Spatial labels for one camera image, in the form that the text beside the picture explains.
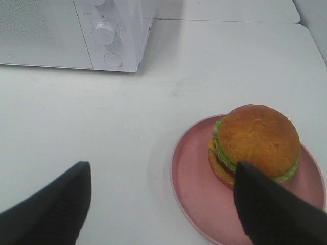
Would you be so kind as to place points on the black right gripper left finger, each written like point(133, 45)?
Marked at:
point(53, 215)

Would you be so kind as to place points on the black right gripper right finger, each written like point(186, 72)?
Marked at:
point(270, 214)

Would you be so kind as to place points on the pink round plate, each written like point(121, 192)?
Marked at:
point(208, 203)

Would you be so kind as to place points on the burger with lettuce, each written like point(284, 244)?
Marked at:
point(256, 134)

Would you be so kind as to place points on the white round door button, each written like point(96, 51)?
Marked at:
point(113, 60)

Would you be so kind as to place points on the white microwave door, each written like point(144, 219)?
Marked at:
point(42, 33)

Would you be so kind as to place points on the white microwave oven body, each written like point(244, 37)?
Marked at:
point(132, 20)

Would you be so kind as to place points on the white lower timer knob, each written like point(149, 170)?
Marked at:
point(105, 33)

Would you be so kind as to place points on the white adjacent table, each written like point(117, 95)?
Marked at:
point(229, 11)

